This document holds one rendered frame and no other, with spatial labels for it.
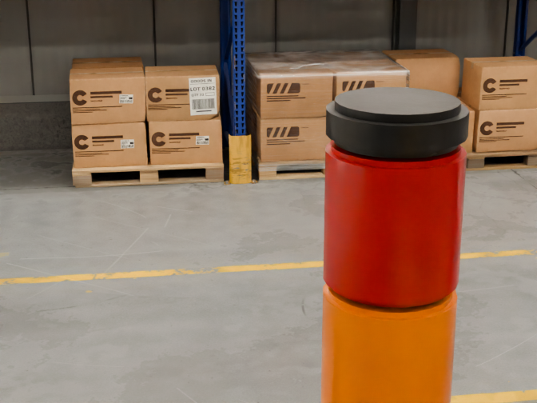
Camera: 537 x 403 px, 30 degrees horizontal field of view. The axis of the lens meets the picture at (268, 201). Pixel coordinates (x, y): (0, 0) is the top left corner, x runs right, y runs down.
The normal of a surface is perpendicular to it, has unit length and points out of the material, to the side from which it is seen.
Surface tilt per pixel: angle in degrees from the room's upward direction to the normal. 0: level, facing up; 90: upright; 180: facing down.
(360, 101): 0
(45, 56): 90
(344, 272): 90
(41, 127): 90
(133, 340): 0
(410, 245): 90
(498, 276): 0
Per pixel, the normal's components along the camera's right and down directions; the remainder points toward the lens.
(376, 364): -0.32, 0.30
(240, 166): 0.15, 0.31
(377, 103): 0.00, -0.95
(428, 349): 0.44, 0.29
